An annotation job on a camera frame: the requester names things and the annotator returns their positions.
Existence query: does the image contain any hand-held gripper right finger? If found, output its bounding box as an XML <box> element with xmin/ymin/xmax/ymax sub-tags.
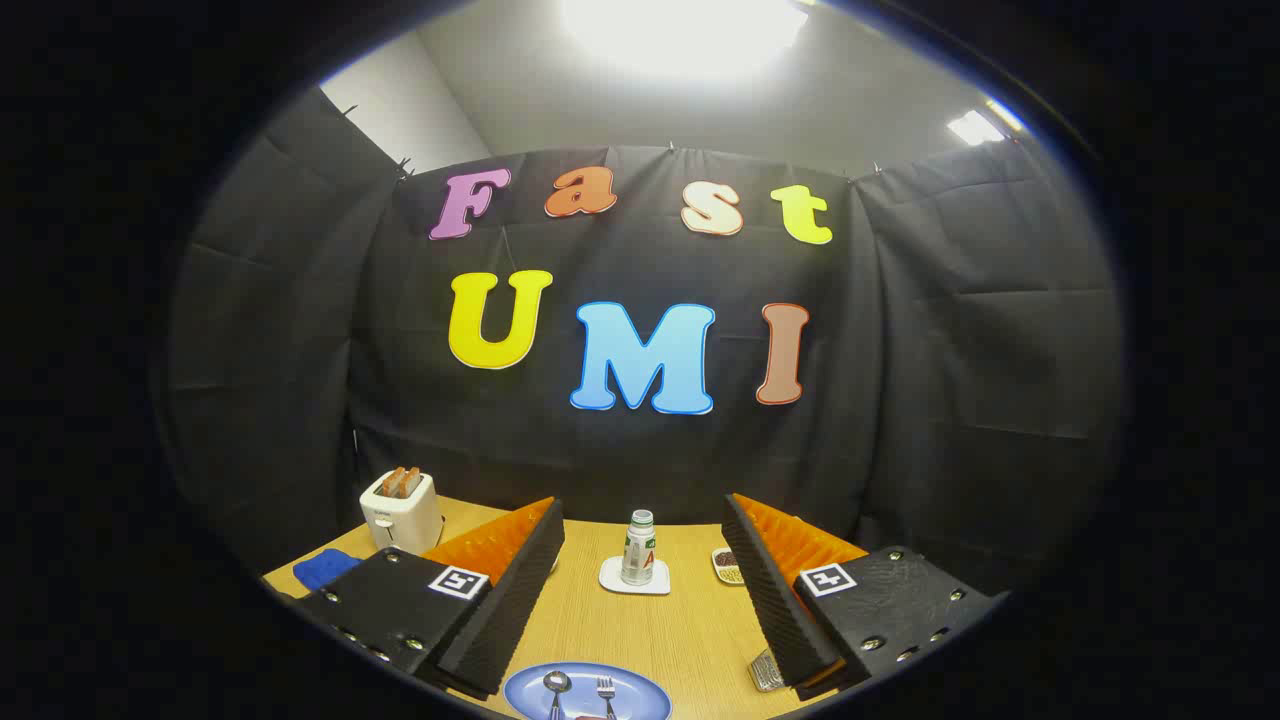
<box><xmin>722</xmin><ymin>492</ymin><xmax>1011</xmax><ymax>701</ymax></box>

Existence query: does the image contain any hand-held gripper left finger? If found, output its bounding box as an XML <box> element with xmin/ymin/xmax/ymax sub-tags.
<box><xmin>293</xmin><ymin>497</ymin><xmax>567</xmax><ymax>701</ymax></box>

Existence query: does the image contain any white square coaster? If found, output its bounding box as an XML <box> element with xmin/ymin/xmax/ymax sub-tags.
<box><xmin>598</xmin><ymin>555</ymin><xmax>672</xmax><ymax>597</ymax></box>

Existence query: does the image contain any white toaster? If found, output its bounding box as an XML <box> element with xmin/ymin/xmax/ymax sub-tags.
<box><xmin>360</xmin><ymin>466</ymin><xmax>445</xmax><ymax>556</ymax></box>

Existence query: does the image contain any clear drink bottle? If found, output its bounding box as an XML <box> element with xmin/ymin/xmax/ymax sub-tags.
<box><xmin>620</xmin><ymin>509</ymin><xmax>657</xmax><ymax>587</ymax></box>

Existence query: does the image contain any blue plate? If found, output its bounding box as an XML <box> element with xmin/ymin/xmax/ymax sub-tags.
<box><xmin>503</xmin><ymin>661</ymin><xmax>673</xmax><ymax>720</ymax></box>

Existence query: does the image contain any blue cloth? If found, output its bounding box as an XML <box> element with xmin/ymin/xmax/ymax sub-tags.
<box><xmin>293</xmin><ymin>548</ymin><xmax>363</xmax><ymax>593</ymax></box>

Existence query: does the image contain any small ceiling light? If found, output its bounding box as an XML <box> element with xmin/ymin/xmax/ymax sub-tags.
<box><xmin>947</xmin><ymin>108</ymin><xmax>1006</xmax><ymax>147</ymax></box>

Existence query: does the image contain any large ceiling light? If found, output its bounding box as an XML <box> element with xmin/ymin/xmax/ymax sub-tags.
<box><xmin>560</xmin><ymin>0</ymin><xmax>811</xmax><ymax>81</ymax></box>

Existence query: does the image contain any silver wire basket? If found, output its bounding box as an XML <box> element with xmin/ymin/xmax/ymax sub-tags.
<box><xmin>748</xmin><ymin>648</ymin><xmax>791</xmax><ymax>693</ymax></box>

